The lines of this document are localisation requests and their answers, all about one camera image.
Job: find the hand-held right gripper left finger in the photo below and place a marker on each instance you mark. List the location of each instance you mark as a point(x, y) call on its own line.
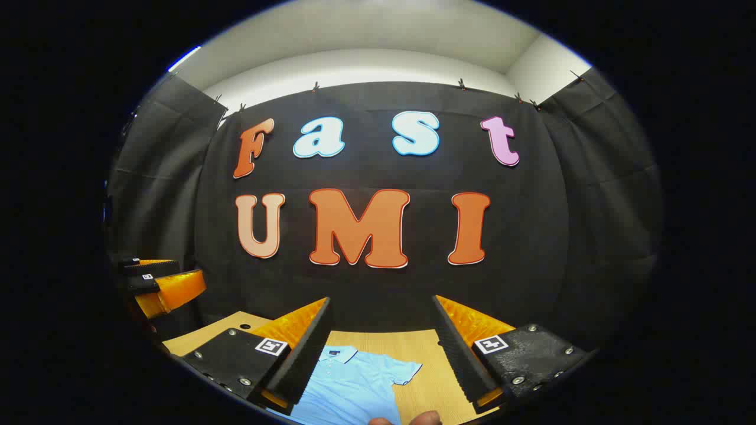
point(298, 366)

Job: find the black backdrop cloth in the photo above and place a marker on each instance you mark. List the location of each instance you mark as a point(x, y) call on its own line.
point(531, 265)

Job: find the white ceiling light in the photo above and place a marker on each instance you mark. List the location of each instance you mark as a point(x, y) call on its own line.
point(184, 58)

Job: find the light blue T-shirt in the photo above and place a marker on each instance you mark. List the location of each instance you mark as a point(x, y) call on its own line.
point(354, 389)

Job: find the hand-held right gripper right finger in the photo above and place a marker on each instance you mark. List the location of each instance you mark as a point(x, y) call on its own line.
point(463, 360)

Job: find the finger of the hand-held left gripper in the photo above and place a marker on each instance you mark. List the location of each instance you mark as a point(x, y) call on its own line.
point(174, 292)
point(150, 269)

